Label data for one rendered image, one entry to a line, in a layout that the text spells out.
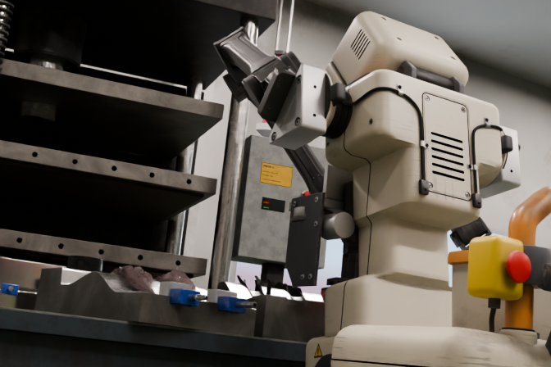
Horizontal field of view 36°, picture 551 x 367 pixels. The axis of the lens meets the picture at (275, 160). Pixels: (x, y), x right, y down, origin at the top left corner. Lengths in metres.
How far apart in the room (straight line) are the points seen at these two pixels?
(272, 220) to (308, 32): 4.07
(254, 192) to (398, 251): 1.37
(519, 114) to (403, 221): 6.64
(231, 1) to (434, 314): 1.50
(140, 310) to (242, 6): 1.34
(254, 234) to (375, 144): 1.36
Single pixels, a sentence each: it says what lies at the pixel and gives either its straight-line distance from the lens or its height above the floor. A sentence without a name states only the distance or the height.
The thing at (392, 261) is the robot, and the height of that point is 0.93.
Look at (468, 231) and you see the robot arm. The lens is 2.10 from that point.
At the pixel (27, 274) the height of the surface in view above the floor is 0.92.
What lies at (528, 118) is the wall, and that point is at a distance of 8.08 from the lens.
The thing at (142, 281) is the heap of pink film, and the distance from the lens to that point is 1.73.
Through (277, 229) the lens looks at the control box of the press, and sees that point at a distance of 2.70.
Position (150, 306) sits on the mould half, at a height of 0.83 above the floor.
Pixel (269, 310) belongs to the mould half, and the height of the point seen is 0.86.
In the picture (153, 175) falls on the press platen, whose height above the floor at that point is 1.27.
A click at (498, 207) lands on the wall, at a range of 7.62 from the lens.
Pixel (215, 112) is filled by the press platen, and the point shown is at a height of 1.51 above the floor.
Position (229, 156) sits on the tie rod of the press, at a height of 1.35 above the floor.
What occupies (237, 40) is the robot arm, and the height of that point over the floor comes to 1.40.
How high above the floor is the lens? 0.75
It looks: 14 degrees up
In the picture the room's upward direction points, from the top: 6 degrees clockwise
